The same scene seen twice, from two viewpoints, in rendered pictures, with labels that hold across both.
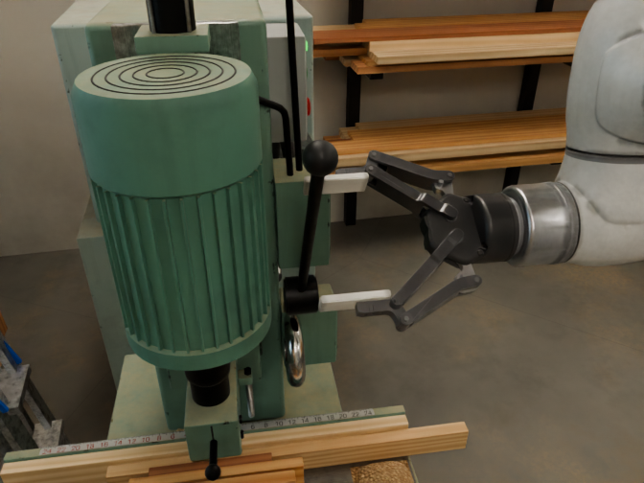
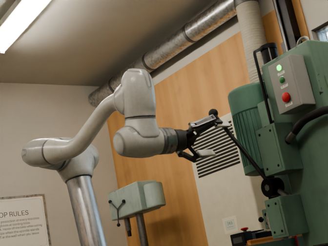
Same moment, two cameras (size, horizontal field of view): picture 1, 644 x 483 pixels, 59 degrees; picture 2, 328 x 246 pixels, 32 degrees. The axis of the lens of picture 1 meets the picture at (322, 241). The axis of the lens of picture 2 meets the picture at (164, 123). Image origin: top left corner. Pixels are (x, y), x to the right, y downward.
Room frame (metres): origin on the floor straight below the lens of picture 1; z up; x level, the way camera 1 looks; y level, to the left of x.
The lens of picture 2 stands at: (2.21, -1.05, 0.94)
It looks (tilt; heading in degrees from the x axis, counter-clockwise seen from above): 14 degrees up; 154
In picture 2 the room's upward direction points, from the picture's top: 11 degrees counter-clockwise
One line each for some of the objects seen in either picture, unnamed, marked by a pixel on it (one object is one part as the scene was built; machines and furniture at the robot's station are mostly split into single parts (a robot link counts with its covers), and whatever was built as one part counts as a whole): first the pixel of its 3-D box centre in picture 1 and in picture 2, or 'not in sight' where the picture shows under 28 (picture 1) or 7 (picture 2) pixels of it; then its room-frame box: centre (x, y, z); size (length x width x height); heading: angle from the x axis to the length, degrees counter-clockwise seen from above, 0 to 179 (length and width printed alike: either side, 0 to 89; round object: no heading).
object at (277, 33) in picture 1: (284, 82); (291, 85); (0.89, 0.06, 1.40); 0.10 x 0.06 x 0.16; 9
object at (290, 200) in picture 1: (301, 212); (278, 149); (0.78, 0.03, 1.23); 0.09 x 0.08 x 0.15; 9
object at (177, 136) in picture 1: (185, 214); (259, 129); (0.55, 0.15, 1.35); 0.18 x 0.18 x 0.31
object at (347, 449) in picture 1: (294, 456); not in sight; (0.56, 0.04, 0.92); 0.54 x 0.02 x 0.04; 99
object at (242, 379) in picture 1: (246, 393); not in sight; (0.61, 0.11, 1.00); 0.02 x 0.02 x 0.10; 9
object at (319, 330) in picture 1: (309, 325); (286, 216); (0.75, 0.02, 1.02); 0.09 x 0.07 x 0.12; 99
